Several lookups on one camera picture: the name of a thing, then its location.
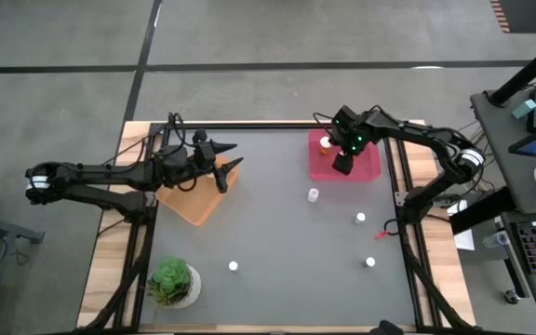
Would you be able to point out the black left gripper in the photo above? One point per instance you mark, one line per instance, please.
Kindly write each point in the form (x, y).
(206, 156)

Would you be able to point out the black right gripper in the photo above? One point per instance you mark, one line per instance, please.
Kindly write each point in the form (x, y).
(354, 132)

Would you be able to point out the clear bottle with green pills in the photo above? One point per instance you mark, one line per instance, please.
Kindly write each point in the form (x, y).
(313, 194)

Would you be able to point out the small white-capped pill bottle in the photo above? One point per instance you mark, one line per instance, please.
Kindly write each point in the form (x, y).
(360, 216)
(370, 261)
(233, 265)

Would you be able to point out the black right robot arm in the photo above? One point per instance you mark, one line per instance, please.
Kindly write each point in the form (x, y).
(417, 135)

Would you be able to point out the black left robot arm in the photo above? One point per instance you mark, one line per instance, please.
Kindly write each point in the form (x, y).
(96, 174)

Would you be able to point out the pink translucent plastic bin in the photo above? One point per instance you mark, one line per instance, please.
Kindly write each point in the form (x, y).
(370, 170)

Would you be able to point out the orange translucent plastic bin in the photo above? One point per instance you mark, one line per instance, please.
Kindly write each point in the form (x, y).
(193, 205)

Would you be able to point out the white plant pot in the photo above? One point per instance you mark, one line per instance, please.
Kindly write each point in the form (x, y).
(196, 286)

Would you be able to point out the green succulent plant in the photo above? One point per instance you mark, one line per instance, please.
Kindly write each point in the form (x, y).
(170, 279)

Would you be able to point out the dark grey side desk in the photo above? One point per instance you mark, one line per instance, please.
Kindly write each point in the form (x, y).
(496, 153)

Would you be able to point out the grey table mat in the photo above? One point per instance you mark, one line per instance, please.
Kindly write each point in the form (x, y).
(272, 298)

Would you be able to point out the black desk crossbar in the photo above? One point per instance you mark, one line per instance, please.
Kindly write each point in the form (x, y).
(482, 209)

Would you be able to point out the white paper sheet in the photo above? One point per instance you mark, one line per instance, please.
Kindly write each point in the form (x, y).
(464, 240)

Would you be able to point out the small teal box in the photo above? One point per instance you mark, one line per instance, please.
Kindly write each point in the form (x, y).
(524, 109)

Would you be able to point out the clear plastic tube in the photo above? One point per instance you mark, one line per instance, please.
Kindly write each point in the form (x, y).
(496, 239)

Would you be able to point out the black metal pole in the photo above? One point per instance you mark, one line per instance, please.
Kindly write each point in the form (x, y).
(528, 70)

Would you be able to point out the person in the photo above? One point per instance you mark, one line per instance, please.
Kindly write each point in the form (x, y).
(386, 329)

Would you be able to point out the dark floor mat striped border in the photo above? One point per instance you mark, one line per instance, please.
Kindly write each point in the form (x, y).
(526, 16)

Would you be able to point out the grey metal desk leg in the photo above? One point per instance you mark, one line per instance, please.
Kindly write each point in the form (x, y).
(517, 265)

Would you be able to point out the black caster wheel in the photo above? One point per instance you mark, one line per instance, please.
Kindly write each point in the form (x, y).
(511, 297)

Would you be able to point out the black metal table frame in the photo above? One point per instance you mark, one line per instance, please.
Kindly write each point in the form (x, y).
(272, 125)

